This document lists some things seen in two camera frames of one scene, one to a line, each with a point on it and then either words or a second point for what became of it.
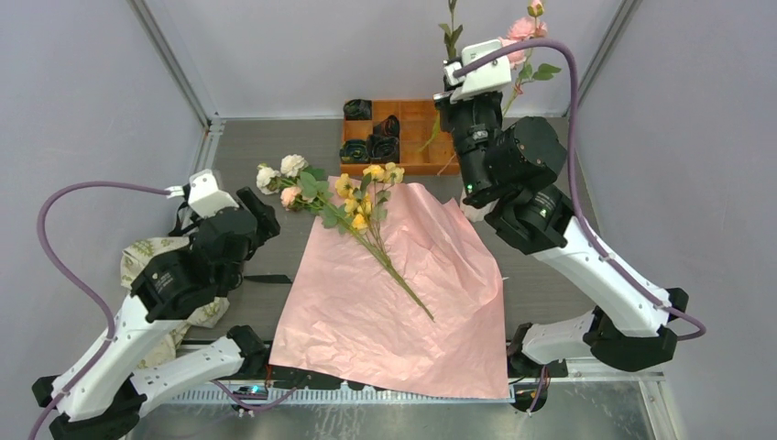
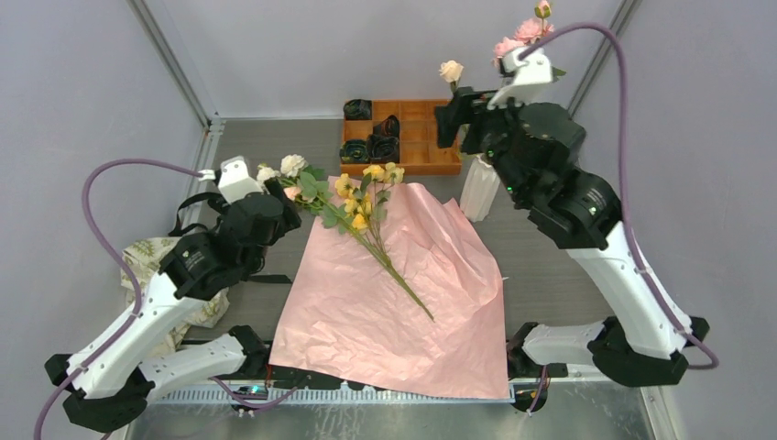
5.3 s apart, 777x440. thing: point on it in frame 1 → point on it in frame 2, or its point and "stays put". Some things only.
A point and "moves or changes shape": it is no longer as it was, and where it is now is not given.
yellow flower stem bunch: [357, 212] stays put
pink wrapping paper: [415, 303] stays put
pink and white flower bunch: [301, 187] stays put
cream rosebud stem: [450, 37] moves or changes shape
